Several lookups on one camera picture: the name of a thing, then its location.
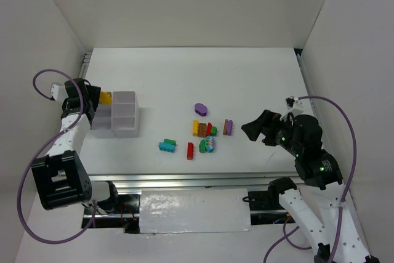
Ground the purple curved lego brick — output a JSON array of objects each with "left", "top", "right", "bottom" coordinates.
[{"left": 226, "top": 120, "right": 233, "bottom": 136}]

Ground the yellow rounded lego brick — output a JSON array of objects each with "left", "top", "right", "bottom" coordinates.
[{"left": 99, "top": 91, "right": 112, "bottom": 105}]

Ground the thin brown lego plate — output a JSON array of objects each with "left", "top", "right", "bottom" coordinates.
[{"left": 223, "top": 119, "right": 228, "bottom": 135}]

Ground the purple rounded lego brick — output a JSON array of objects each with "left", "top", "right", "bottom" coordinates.
[{"left": 194, "top": 103, "right": 207, "bottom": 116}]

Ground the yellow rectangular lego brick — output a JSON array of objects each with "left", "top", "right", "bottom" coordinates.
[{"left": 192, "top": 120, "right": 199, "bottom": 136}]

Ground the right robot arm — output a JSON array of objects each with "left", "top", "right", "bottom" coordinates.
[{"left": 241, "top": 110, "right": 378, "bottom": 262}]

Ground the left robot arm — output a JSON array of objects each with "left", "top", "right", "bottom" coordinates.
[{"left": 31, "top": 78, "right": 118, "bottom": 214}]

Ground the small green lego brick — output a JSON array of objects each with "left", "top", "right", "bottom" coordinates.
[{"left": 211, "top": 126, "right": 217, "bottom": 136}]

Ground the red curved lego brick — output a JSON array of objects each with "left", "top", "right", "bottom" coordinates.
[{"left": 206, "top": 123, "right": 212, "bottom": 136}]

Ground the blue frog-print lego brick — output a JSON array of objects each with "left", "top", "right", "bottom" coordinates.
[{"left": 205, "top": 136, "right": 215, "bottom": 153}]

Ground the white compartment organizer box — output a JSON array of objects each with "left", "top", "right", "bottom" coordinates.
[{"left": 90, "top": 91, "right": 140, "bottom": 139}]

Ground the brown rectangular lego brick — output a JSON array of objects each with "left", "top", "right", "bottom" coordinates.
[{"left": 198, "top": 123, "right": 207, "bottom": 137}]

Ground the green curved lego brick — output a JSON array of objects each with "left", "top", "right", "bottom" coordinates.
[{"left": 199, "top": 139, "right": 206, "bottom": 153}]

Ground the red rectangular lego brick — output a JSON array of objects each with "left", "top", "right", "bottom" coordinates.
[{"left": 187, "top": 142, "right": 195, "bottom": 160}]

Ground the green lego brick on teal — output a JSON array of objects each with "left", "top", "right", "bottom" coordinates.
[{"left": 163, "top": 139, "right": 176, "bottom": 146}]

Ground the teal rectangular lego brick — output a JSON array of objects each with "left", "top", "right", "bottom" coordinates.
[{"left": 158, "top": 142, "right": 175, "bottom": 153}]

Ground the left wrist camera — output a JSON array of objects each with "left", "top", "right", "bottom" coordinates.
[{"left": 50, "top": 83, "right": 68, "bottom": 103}]

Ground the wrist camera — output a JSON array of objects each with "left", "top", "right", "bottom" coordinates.
[
  {"left": 283, "top": 96, "right": 304, "bottom": 119},
  {"left": 50, "top": 83, "right": 68, "bottom": 103}
]

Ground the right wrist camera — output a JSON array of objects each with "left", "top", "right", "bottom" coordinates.
[{"left": 283, "top": 96, "right": 304, "bottom": 119}]

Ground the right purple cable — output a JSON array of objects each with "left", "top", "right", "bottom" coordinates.
[{"left": 263, "top": 95, "right": 358, "bottom": 263}]

